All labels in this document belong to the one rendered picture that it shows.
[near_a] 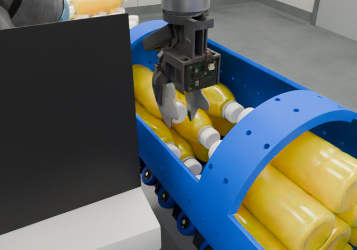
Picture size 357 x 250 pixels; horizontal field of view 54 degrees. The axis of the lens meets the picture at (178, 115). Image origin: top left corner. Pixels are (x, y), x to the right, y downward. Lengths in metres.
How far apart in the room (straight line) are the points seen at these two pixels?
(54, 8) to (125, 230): 0.36
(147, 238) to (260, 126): 0.19
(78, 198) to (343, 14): 4.67
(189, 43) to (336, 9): 4.53
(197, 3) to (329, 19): 4.60
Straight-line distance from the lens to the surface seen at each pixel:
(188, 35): 0.53
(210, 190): 0.46
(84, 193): 0.43
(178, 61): 0.53
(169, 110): 0.61
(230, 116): 0.67
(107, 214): 0.42
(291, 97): 0.49
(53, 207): 0.43
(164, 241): 0.74
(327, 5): 5.11
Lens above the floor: 1.46
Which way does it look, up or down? 31 degrees down
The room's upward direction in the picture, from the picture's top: straight up
